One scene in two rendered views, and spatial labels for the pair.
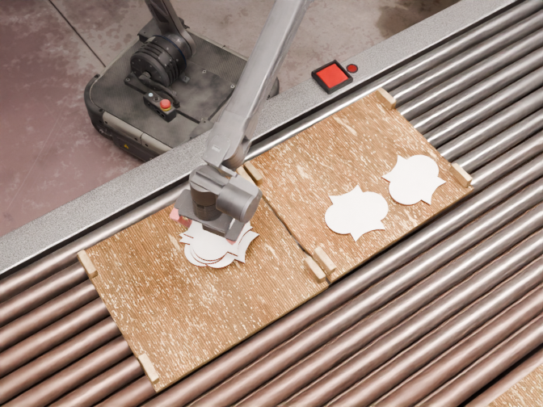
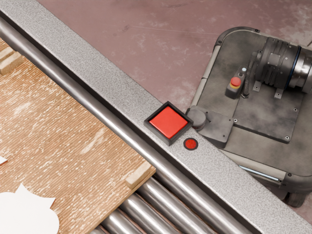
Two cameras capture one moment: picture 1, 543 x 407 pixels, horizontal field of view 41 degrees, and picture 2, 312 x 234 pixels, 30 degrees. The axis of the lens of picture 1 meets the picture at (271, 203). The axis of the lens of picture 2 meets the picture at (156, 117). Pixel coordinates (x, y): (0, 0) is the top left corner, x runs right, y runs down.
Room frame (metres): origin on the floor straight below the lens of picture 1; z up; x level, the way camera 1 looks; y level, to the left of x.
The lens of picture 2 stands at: (1.03, -0.79, 1.96)
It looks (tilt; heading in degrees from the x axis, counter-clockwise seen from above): 56 degrees down; 76
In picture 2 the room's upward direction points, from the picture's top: 5 degrees clockwise
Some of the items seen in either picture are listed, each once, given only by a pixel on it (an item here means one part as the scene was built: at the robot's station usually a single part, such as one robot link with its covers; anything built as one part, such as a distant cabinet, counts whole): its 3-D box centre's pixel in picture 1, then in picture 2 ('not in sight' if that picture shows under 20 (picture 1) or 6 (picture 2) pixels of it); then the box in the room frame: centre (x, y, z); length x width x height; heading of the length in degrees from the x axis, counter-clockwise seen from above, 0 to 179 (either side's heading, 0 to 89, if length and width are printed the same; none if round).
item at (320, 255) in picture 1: (324, 260); not in sight; (0.69, -0.12, 0.95); 0.06 x 0.02 x 0.03; 37
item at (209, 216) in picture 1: (208, 203); not in sight; (0.69, 0.12, 1.15); 0.10 x 0.07 x 0.07; 69
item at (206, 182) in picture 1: (208, 186); not in sight; (0.69, 0.11, 1.21); 0.07 x 0.06 x 0.07; 61
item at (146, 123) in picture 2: (332, 77); (168, 123); (1.22, -0.14, 0.92); 0.08 x 0.08 x 0.02; 36
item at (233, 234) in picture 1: (226, 228); not in sight; (0.68, 0.09, 1.08); 0.07 x 0.07 x 0.09; 69
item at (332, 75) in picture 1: (331, 77); (168, 123); (1.22, -0.14, 0.92); 0.06 x 0.06 x 0.01; 36
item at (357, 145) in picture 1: (355, 178); (21, 161); (0.91, -0.19, 0.93); 0.41 x 0.35 x 0.02; 127
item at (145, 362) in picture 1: (149, 369); not in sight; (0.44, 0.22, 0.95); 0.06 x 0.02 x 0.03; 36
